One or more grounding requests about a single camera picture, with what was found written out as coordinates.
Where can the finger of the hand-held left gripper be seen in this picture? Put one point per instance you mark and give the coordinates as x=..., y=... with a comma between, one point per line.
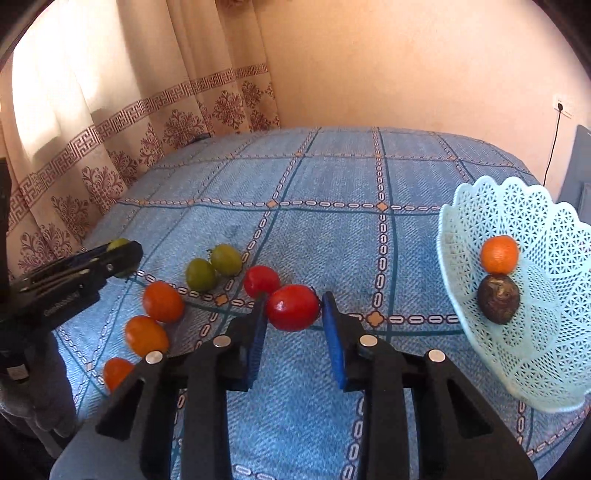
x=76, y=262
x=124, y=261

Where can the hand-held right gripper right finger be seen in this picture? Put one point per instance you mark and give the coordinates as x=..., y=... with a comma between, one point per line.
x=333, y=341

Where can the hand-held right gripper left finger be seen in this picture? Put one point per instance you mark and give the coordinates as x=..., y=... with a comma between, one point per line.
x=256, y=341

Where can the red tomato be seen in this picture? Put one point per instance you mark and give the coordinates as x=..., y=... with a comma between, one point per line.
x=293, y=308
x=259, y=280

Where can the orange tomato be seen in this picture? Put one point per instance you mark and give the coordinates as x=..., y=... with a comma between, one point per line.
x=115, y=373
x=147, y=335
x=162, y=302

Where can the green tomato with stem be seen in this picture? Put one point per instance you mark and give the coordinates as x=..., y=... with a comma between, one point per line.
x=227, y=259

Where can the light blue lattice plastic basket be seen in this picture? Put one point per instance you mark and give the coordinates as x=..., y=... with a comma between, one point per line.
x=545, y=350

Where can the person's left hand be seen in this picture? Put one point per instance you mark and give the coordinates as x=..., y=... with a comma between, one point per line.
x=46, y=397

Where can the blue checked bedspread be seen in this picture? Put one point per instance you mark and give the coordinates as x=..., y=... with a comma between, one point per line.
x=332, y=230

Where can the beige patterned curtain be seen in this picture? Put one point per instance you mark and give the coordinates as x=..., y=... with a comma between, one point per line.
x=115, y=115

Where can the dark brown avocado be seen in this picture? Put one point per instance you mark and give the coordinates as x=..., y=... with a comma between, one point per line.
x=498, y=298

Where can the round orange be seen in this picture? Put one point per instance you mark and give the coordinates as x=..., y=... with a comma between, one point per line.
x=499, y=254

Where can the grey-blue headboard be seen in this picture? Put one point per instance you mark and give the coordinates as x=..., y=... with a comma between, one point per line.
x=577, y=161

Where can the white wall socket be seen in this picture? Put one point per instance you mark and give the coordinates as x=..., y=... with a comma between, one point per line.
x=564, y=105

